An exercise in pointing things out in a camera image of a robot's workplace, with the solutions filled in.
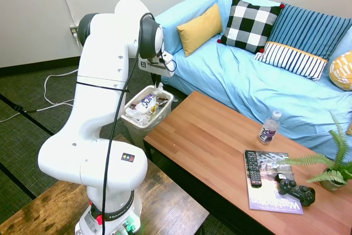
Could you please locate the reddish wood coffee table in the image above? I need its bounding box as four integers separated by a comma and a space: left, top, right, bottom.
142, 90, 352, 235

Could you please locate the rustic wood robot stand table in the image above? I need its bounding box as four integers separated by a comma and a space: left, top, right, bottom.
0, 134, 210, 235

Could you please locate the black white plaid pillow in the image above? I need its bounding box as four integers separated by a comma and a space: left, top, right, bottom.
217, 0, 285, 54

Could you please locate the sofa with light blue cover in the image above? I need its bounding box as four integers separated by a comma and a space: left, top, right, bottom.
152, 0, 352, 162

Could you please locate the clear plastic drink bottle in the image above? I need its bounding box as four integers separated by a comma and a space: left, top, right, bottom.
257, 110, 282, 145

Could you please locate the white wall power outlet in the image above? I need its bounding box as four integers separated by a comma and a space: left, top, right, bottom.
69, 24, 81, 40

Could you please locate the mustard yellow pillow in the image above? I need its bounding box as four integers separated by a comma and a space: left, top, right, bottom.
176, 3, 224, 58

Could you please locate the yellow white patterned pillow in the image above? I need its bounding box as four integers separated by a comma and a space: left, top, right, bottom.
328, 50, 352, 91

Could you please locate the white floor cable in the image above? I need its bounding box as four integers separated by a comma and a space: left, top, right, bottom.
0, 68, 79, 123

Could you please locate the black game controller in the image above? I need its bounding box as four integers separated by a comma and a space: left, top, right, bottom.
274, 172, 316, 207

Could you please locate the Washington magazine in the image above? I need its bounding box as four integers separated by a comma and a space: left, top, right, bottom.
243, 149, 305, 216

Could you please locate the blue striped pillow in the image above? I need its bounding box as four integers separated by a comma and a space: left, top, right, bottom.
267, 3, 352, 61

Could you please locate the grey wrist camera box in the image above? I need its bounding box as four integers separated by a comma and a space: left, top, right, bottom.
159, 51, 174, 64

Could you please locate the white navy striped pillow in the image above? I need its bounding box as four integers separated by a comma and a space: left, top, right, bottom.
253, 41, 329, 83

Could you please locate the potted green fern plant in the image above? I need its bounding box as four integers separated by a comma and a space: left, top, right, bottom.
278, 111, 352, 192

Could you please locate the crumpled white trash paper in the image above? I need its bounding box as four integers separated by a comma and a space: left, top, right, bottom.
125, 106, 151, 126

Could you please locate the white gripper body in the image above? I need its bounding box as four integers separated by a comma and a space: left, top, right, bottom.
139, 57, 177, 79

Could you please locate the white tissue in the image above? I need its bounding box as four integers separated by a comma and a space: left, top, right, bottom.
152, 81, 166, 96

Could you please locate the white purple juice pouch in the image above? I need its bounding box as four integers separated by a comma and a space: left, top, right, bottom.
136, 94, 158, 112

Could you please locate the white plastic trash bin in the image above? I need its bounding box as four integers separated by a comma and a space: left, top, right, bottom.
120, 84, 175, 152

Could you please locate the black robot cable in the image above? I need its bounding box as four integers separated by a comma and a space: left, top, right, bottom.
101, 12, 177, 235

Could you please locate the black TV remote control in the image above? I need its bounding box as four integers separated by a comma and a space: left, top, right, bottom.
245, 150, 263, 189

